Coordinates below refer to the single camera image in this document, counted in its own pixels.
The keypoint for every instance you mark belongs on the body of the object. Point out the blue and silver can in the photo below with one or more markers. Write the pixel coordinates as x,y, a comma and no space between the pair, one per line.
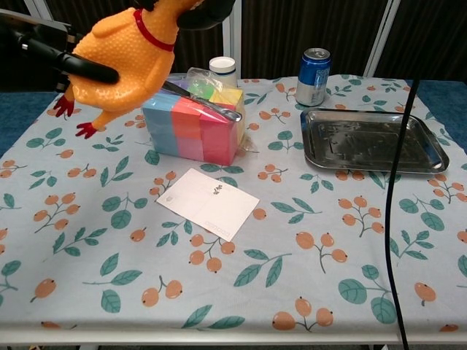
313,82

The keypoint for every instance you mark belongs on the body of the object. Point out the clear plastic bag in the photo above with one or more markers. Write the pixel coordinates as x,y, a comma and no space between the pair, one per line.
204,78

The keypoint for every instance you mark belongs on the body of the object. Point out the orange foam block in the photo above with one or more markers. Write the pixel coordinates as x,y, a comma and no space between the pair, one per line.
186,116

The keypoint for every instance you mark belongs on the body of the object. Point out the pink foam block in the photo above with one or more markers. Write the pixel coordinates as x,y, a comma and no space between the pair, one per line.
189,147

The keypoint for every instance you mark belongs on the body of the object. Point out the white lidded bottle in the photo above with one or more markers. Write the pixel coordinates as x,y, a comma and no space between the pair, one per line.
223,67

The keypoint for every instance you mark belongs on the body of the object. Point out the stainless steel tray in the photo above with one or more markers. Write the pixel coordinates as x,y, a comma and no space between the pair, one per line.
368,140

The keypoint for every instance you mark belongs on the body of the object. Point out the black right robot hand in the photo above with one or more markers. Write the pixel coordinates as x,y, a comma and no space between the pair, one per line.
208,14

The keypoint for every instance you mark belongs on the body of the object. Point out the floral print tablecloth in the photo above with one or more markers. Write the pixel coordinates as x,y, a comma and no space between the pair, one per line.
109,255

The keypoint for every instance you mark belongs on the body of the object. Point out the green foam block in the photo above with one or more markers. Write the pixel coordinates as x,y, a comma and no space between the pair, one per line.
200,89

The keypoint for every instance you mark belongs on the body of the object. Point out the orange rubber chicken toy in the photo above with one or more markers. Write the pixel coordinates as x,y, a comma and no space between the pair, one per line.
124,58

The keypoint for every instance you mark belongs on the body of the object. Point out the magenta foam block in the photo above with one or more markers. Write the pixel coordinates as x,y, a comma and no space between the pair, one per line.
219,142

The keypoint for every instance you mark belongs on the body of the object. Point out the light blue foam block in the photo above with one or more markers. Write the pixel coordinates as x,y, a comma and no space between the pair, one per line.
164,144

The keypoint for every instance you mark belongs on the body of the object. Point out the yellow foam block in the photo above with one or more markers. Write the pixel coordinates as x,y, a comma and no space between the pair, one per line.
228,95

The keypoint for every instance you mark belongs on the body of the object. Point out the purple foam block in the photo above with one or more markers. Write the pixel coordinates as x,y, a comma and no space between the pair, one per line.
179,86

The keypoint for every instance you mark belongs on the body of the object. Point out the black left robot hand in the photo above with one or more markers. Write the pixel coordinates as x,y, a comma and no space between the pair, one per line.
40,49

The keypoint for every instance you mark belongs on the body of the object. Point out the white postcard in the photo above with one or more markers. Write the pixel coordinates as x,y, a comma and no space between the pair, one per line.
208,204

